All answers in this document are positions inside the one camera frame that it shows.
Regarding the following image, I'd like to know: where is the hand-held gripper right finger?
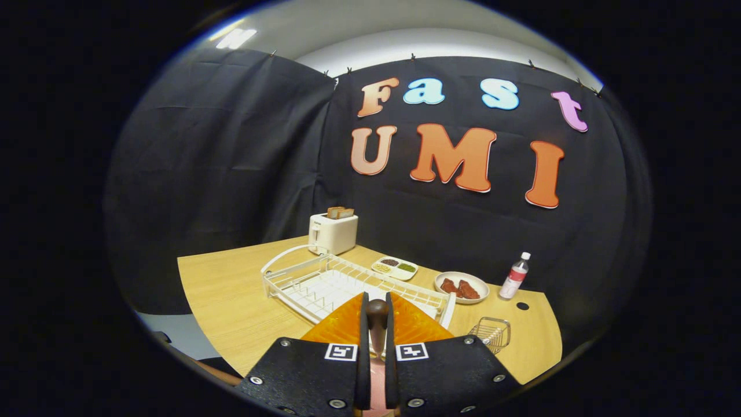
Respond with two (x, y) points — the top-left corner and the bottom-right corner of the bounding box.
(385, 291), (522, 417)

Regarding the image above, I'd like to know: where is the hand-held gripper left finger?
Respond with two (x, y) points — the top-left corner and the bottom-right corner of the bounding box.
(237, 292), (372, 417)

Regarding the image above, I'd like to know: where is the metal wire basket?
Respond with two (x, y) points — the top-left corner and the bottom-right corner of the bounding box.
(467, 317), (511, 355)

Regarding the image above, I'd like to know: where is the pink plate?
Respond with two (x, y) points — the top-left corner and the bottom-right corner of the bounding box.
(368, 358), (387, 413)

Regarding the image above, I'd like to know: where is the white wire dish rack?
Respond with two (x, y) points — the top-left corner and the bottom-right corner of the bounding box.
(261, 244), (457, 331)

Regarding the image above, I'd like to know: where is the brown-handled spoon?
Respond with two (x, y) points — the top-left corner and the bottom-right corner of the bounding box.
(365, 299), (391, 360)

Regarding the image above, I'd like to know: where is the white plate with meat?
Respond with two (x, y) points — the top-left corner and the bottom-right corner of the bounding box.
(434, 271), (490, 305)

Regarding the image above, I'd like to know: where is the white divided dish with beans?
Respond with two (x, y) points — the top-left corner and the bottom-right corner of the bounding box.
(371, 256), (419, 281)

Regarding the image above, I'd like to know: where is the clear bottle with red label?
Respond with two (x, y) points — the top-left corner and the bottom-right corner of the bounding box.
(499, 251), (531, 300)

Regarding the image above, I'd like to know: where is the white toaster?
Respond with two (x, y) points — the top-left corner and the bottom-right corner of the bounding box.
(308, 213), (359, 256)

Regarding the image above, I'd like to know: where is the black backdrop cloth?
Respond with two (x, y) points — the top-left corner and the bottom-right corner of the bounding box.
(104, 46), (652, 348)

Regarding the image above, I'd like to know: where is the ceiling light panel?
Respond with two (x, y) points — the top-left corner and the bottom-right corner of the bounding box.
(215, 26), (258, 50)

